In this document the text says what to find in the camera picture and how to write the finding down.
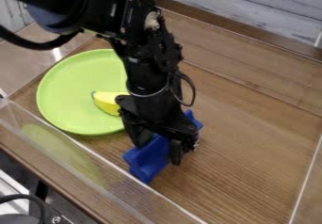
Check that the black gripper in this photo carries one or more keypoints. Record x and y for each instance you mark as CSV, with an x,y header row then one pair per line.
x,y
154,109

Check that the blue plastic block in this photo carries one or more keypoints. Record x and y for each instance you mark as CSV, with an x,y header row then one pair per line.
x,y
148,160

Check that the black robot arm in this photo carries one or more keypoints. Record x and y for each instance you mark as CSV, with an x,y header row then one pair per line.
x,y
132,25

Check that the yellow half-moon object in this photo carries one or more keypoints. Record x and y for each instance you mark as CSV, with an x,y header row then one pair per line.
x,y
104,101

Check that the green round plate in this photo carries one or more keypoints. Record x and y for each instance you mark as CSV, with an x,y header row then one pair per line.
x,y
64,94

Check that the clear acrylic tray wall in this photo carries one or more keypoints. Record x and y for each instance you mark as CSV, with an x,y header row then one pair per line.
x,y
259,103

